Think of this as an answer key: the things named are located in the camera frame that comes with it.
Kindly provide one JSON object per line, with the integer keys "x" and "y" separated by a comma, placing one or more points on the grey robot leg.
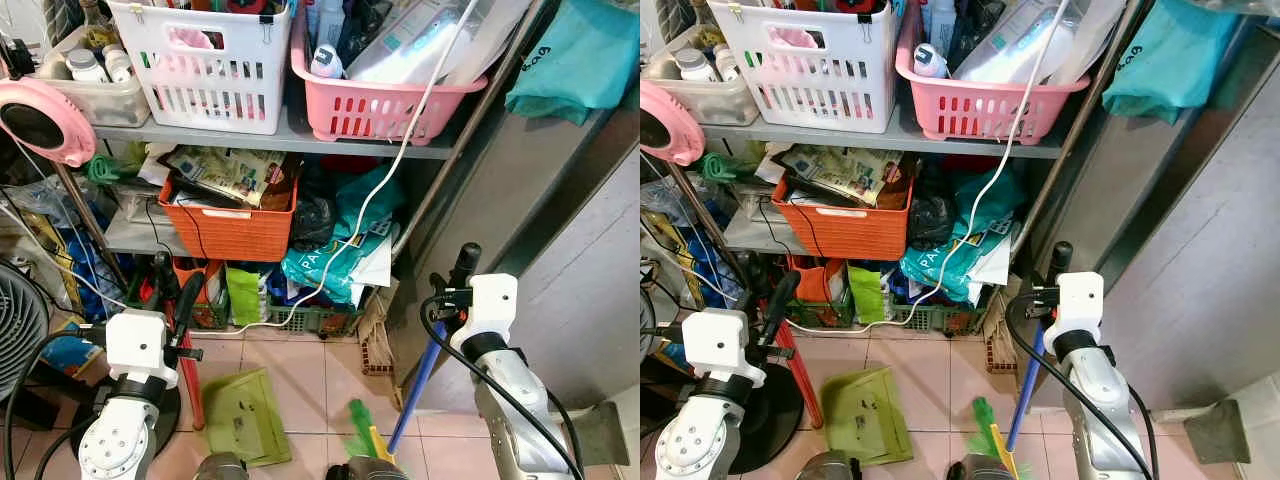
{"x": 822, "y": 467}
{"x": 972, "y": 470}
{"x": 360, "y": 470}
{"x": 220, "y": 468}

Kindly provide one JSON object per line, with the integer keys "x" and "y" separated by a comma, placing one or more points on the wide white pill bottle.
{"x": 693, "y": 67}
{"x": 88, "y": 68}

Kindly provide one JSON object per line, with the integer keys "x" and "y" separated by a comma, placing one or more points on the printed paper packet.
{"x": 225, "y": 175}
{"x": 840, "y": 172}

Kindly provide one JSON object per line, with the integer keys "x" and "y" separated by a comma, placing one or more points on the grey cabinet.
{"x": 1170, "y": 280}
{"x": 560, "y": 270}

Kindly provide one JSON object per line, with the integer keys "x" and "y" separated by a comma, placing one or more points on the slim white pill bottle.
{"x": 118, "y": 65}
{"x": 726, "y": 63}

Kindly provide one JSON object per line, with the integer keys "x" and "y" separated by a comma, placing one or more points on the green plastic crate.
{"x": 935, "y": 318}
{"x": 320, "y": 322}

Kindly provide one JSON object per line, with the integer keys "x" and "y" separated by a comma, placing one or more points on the grey right robot leg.
{"x": 972, "y": 470}
{"x": 360, "y": 470}

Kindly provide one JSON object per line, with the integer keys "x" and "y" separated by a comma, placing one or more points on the clear plastic storage bin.
{"x": 715, "y": 102}
{"x": 100, "y": 103}

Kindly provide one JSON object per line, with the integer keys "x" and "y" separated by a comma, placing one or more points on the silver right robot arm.
{"x": 1100, "y": 400}
{"x": 510, "y": 400}

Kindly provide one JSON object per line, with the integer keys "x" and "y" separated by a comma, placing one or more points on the pink plastic basket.
{"x": 985, "y": 112}
{"x": 385, "y": 115}

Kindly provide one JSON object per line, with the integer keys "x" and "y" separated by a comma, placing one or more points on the grey metal shelf rack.
{"x": 290, "y": 142}
{"x": 900, "y": 140}

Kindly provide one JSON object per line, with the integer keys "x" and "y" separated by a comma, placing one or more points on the orange bag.
{"x": 212, "y": 280}
{"x": 822, "y": 278}

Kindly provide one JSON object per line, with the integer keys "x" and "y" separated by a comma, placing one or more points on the blue and yellow bag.
{"x": 700, "y": 265}
{"x": 80, "y": 270}

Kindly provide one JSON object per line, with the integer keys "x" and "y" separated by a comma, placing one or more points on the lime green bag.
{"x": 866, "y": 293}
{"x": 243, "y": 295}

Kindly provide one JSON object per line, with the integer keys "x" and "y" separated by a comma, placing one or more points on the white bottle with blue label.
{"x": 327, "y": 63}
{"x": 929, "y": 61}

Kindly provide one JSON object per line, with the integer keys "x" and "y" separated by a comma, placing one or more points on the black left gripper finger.
{"x": 749, "y": 282}
{"x": 781, "y": 302}
{"x": 190, "y": 305}
{"x": 161, "y": 282}

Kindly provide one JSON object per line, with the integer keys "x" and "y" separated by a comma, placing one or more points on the white plastic basket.
{"x": 205, "y": 95}
{"x": 810, "y": 95}

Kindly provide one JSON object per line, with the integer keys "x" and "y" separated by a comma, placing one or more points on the green ribbon bundle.
{"x": 108, "y": 168}
{"x": 725, "y": 167}

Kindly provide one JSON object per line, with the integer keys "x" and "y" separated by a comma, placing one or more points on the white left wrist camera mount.
{"x": 715, "y": 340}
{"x": 135, "y": 340}

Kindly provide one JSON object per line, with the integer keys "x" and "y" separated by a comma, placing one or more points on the teal printed plastic bag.
{"x": 335, "y": 265}
{"x": 955, "y": 262}

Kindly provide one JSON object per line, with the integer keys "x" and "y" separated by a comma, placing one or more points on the clear bag with white package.
{"x": 420, "y": 45}
{"x": 1020, "y": 45}

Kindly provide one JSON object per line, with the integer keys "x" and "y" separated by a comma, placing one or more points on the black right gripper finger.
{"x": 466, "y": 265}
{"x": 1059, "y": 262}

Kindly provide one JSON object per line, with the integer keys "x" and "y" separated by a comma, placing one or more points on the brown cardboard piece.
{"x": 1002, "y": 330}
{"x": 378, "y": 335}

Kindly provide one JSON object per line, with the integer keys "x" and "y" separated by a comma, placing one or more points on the orange plastic basket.
{"x": 845, "y": 232}
{"x": 230, "y": 232}

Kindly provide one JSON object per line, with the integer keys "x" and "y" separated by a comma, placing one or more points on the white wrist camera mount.
{"x": 490, "y": 305}
{"x": 135, "y": 340}
{"x": 715, "y": 340}
{"x": 1078, "y": 300}

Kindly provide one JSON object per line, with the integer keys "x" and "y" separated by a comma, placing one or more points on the teal cloth bag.
{"x": 1170, "y": 60}
{"x": 580, "y": 60}

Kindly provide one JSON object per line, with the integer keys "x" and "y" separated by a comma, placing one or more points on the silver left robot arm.
{"x": 120, "y": 435}
{"x": 695, "y": 435}

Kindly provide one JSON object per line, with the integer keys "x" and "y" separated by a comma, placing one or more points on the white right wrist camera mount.
{"x": 1078, "y": 300}
{"x": 490, "y": 305}

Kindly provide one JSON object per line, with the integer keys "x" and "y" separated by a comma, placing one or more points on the grey metal wedge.
{"x": 603, "y": 440}
{"x": 1220, "y": 435}

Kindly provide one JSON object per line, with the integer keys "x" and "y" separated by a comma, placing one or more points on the black plastic bag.
{"x": 930, "y": 218}
{"x": 312, "y": 222}

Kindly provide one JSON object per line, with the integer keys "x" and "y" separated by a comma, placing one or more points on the grey left robot leg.
{"x": 220, "y": 468}
{"x": 822, "y": 467}

